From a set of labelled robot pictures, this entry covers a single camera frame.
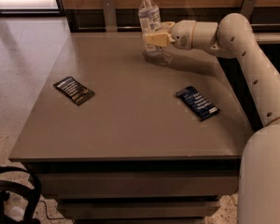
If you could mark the black snack packet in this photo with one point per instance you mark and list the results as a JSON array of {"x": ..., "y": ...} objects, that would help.
[{"x": 75, "y": 91}]

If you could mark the right metal bracket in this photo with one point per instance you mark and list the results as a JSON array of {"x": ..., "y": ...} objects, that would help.
[{"x": 247, "y": 8}]

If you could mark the blue snack packet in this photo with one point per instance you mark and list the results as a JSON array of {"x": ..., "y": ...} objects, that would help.
[{"x": 197, "y": 103}]

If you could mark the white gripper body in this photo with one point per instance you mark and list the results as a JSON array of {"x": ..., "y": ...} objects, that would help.
[{"x": 182, "y": 34}]

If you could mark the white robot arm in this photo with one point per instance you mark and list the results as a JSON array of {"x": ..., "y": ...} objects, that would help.
[{"x": 259, "y": 181}]

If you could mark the left metal bracket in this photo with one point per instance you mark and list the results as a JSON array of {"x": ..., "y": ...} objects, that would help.
[{"x": 110, "y": 17}]

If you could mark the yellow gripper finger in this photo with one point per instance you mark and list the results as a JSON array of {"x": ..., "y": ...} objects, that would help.
[
  {"x": 160, "y": 39},
  {"x": 168, "y": 26}
]

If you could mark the metal bracket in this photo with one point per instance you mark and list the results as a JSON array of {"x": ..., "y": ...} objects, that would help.
[
  {"x": 110, "y": 17},
  {"x": 247, "y": 8}
]

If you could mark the clear plastic water bottle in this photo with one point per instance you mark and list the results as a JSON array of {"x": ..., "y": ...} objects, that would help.
[{"x": 149, "y": 17}]

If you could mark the grey drawer cabinet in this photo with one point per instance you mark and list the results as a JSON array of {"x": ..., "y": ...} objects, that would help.
[{"x": 134, "y": 153}]

